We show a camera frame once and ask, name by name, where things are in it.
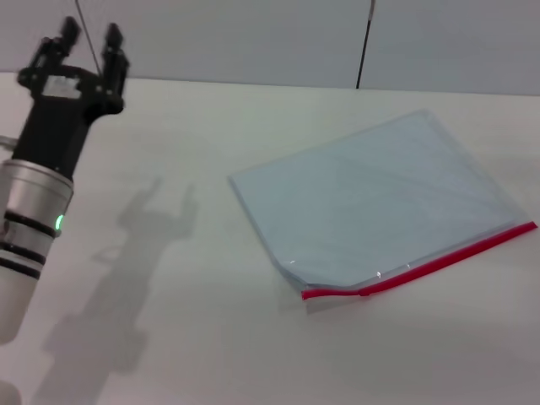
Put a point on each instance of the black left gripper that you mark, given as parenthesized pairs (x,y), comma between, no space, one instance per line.
(57,126)

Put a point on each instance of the clear document bag red zipper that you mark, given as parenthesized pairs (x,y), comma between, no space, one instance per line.
(371,198)

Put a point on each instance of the red zipper slider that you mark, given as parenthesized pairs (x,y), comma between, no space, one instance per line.
(364,293)

